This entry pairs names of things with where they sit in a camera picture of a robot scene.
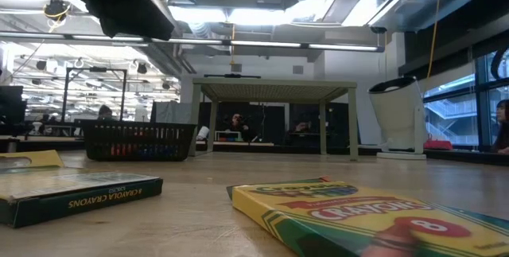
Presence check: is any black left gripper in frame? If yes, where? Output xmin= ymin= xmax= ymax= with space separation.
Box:
xmin=91 ymin=0 xmax=176 ymax=41

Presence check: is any small black plastic basket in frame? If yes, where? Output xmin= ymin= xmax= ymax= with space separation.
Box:
xmin=82 ymin=119 xmax=198 ymax=162

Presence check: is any yellow Crayola crayon box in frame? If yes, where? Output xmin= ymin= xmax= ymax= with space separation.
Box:
xmin=226 ymin=176 xmax=509 ymax=257
xmin=0 ymin=149 xmax=164 ymax=229

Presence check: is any grey panel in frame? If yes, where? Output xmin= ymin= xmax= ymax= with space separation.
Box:
xmin=150 ymin=100 xmax=192 ymax=125

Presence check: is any person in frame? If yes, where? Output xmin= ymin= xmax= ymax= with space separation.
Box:
xmin=491 ymin=98 xmax=509 ymax=155
xmin=226 ymin=112 xmax=251 ymax=141
xmin=293 ymin=119 xmax=315 ymax=134
xmin=97 ymin=104 xmax=115 ymax=122

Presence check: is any black bar fixture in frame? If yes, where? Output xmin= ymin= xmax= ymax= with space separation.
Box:
xmin=203 ymin=73 xmax=262 ymax=80

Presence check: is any long ceiling light bar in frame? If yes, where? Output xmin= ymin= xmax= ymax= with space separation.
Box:
xmin=0 ymin=30 xmax=386 ymax=54

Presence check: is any green perforated metal shelf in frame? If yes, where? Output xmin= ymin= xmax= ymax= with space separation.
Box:
xmin=187 ymin=76 xmax=359 ymax=162

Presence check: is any black monitor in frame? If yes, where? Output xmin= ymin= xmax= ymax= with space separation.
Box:
xmin=0 ymin=84 xmax=25 ymax=135

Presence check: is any red tray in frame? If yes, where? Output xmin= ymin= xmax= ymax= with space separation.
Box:
xmin=423 ymin=138 xmax=454 ymax=151

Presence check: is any black metal stand frame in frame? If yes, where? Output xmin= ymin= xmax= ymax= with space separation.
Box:
xmin=61 ymin=66 xmax=128 ymax=123

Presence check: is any black ceiling device yellow cable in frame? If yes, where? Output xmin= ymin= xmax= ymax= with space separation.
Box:
xmin=42 ymin=0 xmax=72 ymax=23

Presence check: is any yellow hanging cable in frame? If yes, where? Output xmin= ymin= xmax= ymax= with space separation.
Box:
xmin=425 ymin=0 xmax=441 ymax=80

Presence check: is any black aluminium table frame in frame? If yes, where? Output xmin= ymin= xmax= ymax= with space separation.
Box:
xmin=0 ymin=137 xmax=509 ymax=166

